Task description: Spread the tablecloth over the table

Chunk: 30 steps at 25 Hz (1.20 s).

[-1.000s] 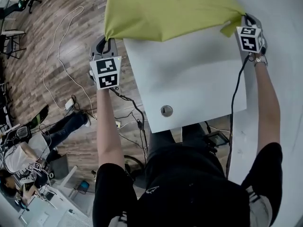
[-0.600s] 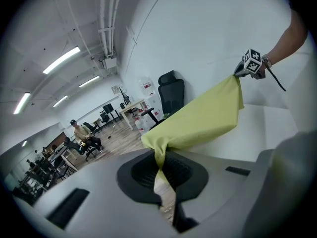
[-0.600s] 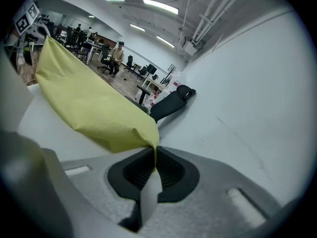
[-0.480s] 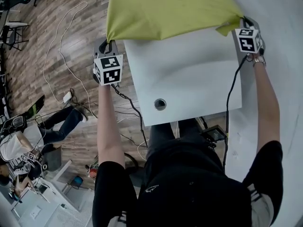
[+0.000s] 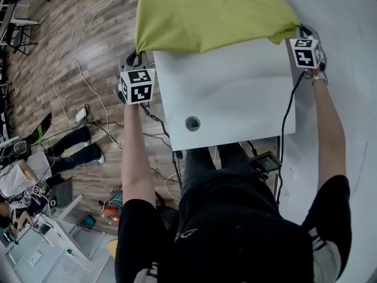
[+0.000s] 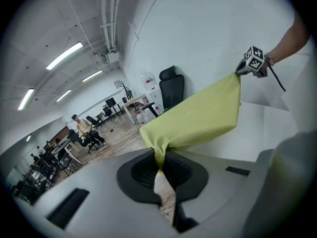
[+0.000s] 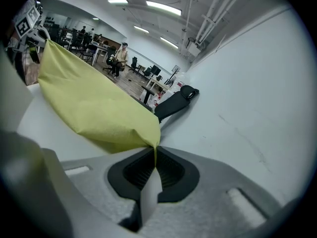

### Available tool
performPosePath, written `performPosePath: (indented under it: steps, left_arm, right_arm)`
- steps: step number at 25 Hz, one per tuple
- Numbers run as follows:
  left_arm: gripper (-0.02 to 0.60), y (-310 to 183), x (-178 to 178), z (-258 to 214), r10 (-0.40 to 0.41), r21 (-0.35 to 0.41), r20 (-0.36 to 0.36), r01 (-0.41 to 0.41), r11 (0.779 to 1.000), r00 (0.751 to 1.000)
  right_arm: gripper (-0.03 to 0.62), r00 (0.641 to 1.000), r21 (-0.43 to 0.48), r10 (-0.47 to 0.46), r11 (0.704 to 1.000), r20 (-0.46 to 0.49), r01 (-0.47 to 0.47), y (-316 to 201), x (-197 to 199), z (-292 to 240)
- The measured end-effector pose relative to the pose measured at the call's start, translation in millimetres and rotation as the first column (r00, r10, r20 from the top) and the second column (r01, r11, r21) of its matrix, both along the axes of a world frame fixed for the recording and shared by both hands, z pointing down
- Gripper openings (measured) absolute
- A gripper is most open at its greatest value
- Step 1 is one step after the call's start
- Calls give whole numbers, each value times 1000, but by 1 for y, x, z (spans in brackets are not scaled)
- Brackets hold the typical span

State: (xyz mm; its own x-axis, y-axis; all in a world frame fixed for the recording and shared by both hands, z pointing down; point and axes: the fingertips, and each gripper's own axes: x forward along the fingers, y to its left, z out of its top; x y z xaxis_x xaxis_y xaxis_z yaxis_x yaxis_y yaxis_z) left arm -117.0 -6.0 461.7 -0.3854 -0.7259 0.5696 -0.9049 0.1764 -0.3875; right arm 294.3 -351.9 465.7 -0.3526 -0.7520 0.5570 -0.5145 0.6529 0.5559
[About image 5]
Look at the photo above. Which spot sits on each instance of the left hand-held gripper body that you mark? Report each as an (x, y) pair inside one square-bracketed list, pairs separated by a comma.
[(138, 87)]

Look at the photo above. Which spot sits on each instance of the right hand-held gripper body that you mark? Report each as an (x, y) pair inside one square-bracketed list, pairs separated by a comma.
[(304, 56)]

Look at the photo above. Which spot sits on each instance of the yellow-green cloth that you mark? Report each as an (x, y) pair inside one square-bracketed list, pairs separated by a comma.
[(212, 13)]

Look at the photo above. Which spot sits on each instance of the person's right forearm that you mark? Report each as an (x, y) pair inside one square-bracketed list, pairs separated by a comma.
[(330, 143)]

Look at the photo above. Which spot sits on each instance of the person's left forearm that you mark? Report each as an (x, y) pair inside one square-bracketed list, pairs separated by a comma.
[(135, 158)]

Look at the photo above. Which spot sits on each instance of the silver wristwatch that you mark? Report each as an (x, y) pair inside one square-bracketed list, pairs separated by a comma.
[(321, 80)]

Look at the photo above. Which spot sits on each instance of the white power adapter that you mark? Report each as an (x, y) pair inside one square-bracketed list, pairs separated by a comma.
[(81, 115)]

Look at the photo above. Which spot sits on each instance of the person's left leg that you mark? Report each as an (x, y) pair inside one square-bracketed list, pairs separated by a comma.
[(197, 167)]

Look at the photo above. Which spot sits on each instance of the person's leg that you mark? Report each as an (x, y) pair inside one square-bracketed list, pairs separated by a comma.
[(232, 155), (197, 167)]

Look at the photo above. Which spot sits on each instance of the black and green board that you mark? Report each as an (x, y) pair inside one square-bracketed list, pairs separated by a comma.
[(41, 128)]

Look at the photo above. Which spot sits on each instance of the black folding chair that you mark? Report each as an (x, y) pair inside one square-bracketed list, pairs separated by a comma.
[(19, 37)]

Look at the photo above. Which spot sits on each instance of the black waist-mounted device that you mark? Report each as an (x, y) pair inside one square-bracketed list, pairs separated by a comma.
[(266, 162)]

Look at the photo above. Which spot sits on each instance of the person's right leg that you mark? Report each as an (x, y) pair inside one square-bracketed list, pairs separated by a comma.
[(232, 155)]

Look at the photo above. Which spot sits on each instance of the teal and orange machine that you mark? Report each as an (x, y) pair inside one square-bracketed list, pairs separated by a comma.
[(112, 211)]

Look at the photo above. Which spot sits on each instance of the blue round container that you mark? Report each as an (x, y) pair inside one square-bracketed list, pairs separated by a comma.
[(88, 222)]

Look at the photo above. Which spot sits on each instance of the round wooden tabletop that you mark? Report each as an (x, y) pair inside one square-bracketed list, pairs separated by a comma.
[(112, 248)]

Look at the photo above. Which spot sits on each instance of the person's torso in black shirt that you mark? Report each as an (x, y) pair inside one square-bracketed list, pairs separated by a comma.
[(235, 231)]

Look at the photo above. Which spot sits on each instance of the white cabinet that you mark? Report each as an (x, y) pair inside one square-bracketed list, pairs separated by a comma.
[(44, 255)]

